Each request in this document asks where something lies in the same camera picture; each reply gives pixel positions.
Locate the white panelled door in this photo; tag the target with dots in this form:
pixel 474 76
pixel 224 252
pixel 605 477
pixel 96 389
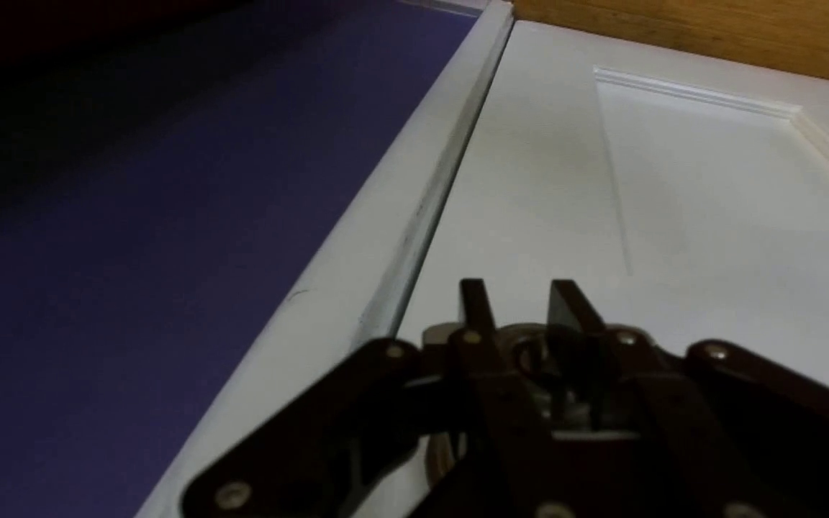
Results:
pixel 704 212

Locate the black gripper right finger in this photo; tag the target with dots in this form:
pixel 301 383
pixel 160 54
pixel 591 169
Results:
pixel 722 421

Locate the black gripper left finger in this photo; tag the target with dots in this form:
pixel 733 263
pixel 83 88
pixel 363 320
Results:
pixel 503 421

